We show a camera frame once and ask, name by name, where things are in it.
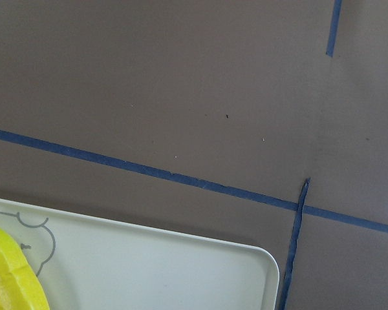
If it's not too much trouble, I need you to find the white bear print tray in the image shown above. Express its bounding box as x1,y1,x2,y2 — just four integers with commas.
0,199,279,309

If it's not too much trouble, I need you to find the yellow banana long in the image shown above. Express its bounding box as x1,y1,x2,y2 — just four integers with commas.
0,228,50,309

